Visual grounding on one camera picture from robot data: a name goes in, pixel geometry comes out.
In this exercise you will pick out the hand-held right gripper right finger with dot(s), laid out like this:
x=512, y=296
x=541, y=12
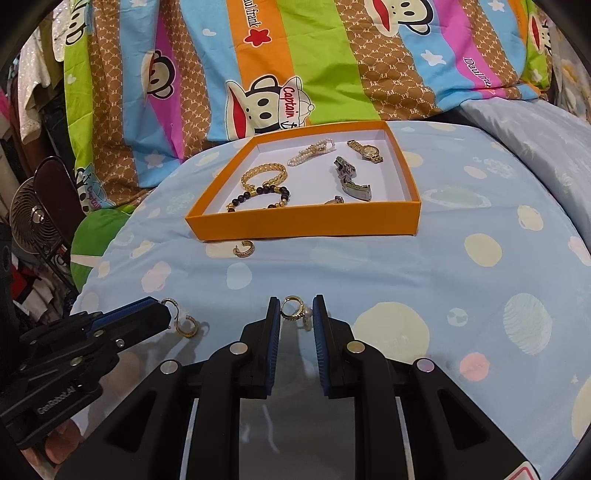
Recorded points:
x=319, y=332

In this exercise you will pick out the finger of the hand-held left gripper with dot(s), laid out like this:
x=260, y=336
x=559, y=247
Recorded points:
x=138, y=325
x=124, y=311

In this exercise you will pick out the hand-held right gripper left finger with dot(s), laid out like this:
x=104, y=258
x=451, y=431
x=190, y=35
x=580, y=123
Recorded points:
x=274, y=332

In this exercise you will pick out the gold pearl earring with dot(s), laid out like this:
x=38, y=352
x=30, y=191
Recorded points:
x=292, y=314

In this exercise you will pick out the gold ear cuff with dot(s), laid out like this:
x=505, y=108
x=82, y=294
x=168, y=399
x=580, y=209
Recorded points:
x=170, y=302
x=242, y=251
x=187, y=327

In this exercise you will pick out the orange shallow cardboard box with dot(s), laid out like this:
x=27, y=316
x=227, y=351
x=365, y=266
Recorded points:
x=300, y=221

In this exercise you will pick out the gold braided bangle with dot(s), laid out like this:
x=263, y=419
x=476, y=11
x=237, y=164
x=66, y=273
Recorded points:
x=251, y=177

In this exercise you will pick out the silver wristwatch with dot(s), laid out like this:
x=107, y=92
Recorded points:
x=348, y=177

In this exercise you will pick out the gold wristwatch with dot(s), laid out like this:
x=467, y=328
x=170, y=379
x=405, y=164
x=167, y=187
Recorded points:
x=367, y=150

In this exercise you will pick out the person's left hand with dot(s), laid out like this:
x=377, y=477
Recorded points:
x=55, y=443

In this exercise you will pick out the green cushion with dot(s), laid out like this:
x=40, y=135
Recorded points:
x=92, y=240

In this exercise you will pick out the light blue planet bedsheet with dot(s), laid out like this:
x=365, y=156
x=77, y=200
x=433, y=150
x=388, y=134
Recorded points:
x=415, y=300

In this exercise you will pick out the small dark fan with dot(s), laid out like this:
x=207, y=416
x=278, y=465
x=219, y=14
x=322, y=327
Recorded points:
x=32, y=217

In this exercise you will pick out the dark chair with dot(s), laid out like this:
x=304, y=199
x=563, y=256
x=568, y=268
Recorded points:
x=60, y=184

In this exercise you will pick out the dark hanging clothes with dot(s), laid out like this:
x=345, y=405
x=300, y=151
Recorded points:
x=55, y=124

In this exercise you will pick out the white lace garment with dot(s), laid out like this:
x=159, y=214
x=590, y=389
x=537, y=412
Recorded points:
x=34, y=69

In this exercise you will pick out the colourful striped cartoon blanket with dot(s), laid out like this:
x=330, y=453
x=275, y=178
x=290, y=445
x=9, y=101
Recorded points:
x=323, y=69

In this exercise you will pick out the pale blue quilt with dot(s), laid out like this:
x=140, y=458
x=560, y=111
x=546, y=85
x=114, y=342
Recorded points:
x=531, y=138

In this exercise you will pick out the floral cloth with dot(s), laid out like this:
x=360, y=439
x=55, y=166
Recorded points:
x=570, y=69

